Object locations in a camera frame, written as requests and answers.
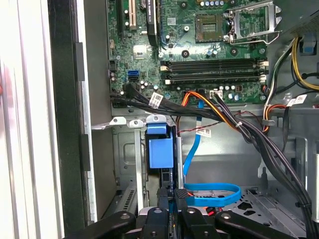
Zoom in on red orange labelled wires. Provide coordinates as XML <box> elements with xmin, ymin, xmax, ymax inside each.
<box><xmin>263</xmin><ymin>94</ymin><xmax>319</xmax><ymax>136</ymax></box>

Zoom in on metal disk bay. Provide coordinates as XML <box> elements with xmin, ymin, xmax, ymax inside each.
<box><xmin>91</xmin><ymin>115</ymin><xmax>185</xmax><ymax>220</ymax></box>

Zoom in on blue data wire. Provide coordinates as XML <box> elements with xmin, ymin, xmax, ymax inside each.
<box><xmin>182</xmin><ymin>101</ymin><xmax>242</xmax><ymax>208</ymax></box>

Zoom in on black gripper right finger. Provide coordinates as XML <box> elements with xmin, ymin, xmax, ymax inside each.
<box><xmin>174</xmin><ymin>189</ymin><xmax>299</xmax><ymax>239</ymax></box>

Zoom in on grey power supply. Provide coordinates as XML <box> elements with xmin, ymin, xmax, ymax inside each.
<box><xmin>281</xmin><ymin>7</ymin><xmax>319</xmax><ymax>38</ymax></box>

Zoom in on black PC case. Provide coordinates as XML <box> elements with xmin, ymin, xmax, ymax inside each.
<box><xmin>47</xmin><ymin>0</ymin><xmax>319</xmax><ymax>239</ymax></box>

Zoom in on metal socket cover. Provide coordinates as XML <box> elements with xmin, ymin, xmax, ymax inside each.
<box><xmin>224</xmin><ymin>0</ymin><xmax>282</xmax><ymax>42</ymax></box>

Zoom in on orange disk power wire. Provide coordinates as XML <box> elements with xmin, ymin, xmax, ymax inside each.
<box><xmin>186</xmin><ymin>190</ymin><xmax>226</xmax><ymax>218</ymax></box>

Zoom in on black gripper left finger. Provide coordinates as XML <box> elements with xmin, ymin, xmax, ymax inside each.
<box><xmin>63</xmin><ymin>188</ymin><xmax>172</xmax><ymax>239</ymax></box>

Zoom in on CPU socket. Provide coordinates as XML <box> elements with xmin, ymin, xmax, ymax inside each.
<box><xmin>194</xmin><ymin>13</ymin><xmax>225</xmax><ymax>43</ymax></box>

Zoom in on blue plastic cable clip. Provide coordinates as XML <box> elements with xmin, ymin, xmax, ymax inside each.
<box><xmin>301</xmin><ymin>32</ymin><xmax>319</xmax><ymax>55</ymax></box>

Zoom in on grey black wire bundle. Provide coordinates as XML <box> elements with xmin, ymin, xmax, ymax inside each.
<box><xmin>264</xmin><ymin>37</ymin><xmax>300</xmax><ymax>107</ymax></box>

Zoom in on white expansion slot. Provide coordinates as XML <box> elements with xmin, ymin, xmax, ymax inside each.
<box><xmin>128</xmin><ymin>0</ymin><xmax>138</xmax><ymax>32</ymax></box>

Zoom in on locking lever wire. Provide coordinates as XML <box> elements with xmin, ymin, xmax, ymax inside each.
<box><xmin>229</xmin><ymin>29</ymin><xmax>284</xmax><ymax>46</ymax></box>

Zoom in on hard disk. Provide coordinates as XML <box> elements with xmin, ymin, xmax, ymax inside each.
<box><xmin>145</xmin><ymin>115</ymin><xmax>184</xmax><ymax>239</ymax></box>

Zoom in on black RAM slot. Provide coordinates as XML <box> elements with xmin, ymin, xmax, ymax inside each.
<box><xmin>163</xmin><ymin>72</ymin><xmax>267</xmax><ymax>79</ymax></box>
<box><xmin>160</xmin><ymin>64</ymin><xmax>269</xmax><ymax>72</ymax></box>
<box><xmin>160</xmin><ymin>59</ymin><xmax>268</xmax><ymax>66</ymax></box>
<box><xmin>164</xmin><ymin>77</ymin><xmax>268</xmax><ymax>86</ymax></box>

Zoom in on green motherboard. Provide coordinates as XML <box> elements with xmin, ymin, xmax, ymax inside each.
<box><xmin>107</xmin><ymin>0</ymin><xmax>271</xmax><ymax>109</ymax></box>

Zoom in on black graphics card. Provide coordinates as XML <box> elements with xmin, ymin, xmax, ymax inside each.
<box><xmin>143</xmin><ymin>0</ymin><xmax>162</xmax><ymax>48</ymax></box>

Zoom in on orange yellow wire bundle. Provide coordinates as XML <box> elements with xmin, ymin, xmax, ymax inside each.
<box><xmin>181</xmin><ymin>91</ymin><xmax>241</xmax><ymax>130</ymax></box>

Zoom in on black expansion slot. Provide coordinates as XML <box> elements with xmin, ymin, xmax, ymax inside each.
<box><xmin>117</xmin><ymin>0</ymin><xmax>126</xmax><ymax>38</ymax></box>

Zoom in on thin red black wire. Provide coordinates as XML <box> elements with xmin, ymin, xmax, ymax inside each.
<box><xmin>175</xmin><ymin>111</ymin><xmax>266</xmax><ymax>136</ymax></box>

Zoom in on yellow black power wire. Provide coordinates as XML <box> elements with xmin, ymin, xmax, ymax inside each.
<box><xmin>291</xmin><ymin>36</ymin><xmax>319</xmax><ymax>91</ymax></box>

